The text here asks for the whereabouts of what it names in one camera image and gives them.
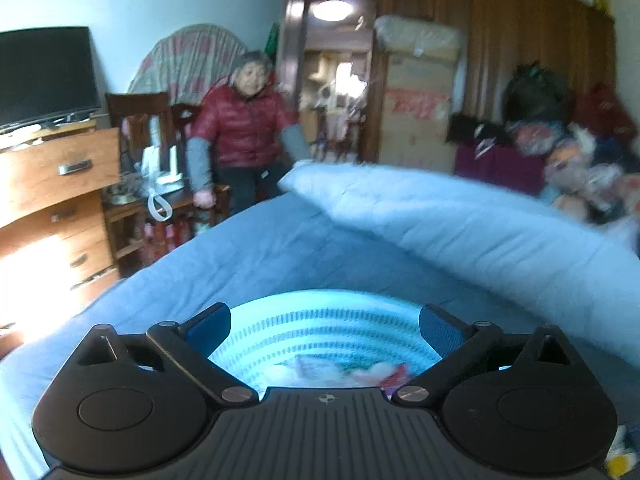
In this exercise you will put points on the blue bed sheet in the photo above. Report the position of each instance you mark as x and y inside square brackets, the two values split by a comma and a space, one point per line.
[107, 396]

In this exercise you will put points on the wooden drawer dresser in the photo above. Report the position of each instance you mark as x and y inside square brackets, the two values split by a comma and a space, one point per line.
[55, 254]

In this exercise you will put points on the seated person red jacket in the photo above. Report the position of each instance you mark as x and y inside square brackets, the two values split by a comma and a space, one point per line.
[246, 136]

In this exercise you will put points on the pile of clothes bags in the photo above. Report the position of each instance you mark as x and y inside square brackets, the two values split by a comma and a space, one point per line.
[573, 152]

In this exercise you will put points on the light blue duvet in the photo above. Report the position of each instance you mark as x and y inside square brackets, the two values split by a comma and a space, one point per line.
[516, 247]

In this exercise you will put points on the black flat television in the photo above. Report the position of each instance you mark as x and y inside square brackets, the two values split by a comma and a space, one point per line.
[47, 75]

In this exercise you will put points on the turquoise plastic basket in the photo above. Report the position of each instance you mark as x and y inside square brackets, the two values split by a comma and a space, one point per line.
[325, 339]

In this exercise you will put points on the stacked cardboard boxes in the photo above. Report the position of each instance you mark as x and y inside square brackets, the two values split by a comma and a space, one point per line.
[421, 64]

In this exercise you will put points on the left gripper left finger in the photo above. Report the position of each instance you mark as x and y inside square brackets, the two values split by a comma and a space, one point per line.
[205, 332]

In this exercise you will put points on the dark wooden chair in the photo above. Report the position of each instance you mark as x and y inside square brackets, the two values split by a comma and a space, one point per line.
[151, 210]

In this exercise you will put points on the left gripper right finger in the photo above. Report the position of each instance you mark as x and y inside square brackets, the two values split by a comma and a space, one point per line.
[443, 331]

